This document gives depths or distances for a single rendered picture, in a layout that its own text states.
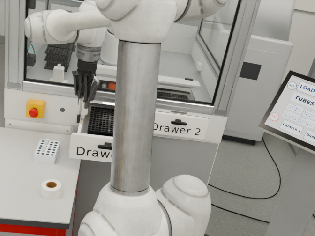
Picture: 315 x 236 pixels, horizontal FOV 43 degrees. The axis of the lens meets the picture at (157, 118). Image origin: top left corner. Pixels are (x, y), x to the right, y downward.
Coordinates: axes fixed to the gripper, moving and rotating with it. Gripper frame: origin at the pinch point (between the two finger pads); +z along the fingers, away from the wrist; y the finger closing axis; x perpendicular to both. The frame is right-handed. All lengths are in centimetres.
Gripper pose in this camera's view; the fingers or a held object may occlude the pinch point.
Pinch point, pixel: (83, 106)
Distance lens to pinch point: 161.7
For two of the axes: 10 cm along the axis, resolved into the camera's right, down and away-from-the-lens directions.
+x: 5.6, -2.9, 7.8
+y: 8.1, 3.8, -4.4
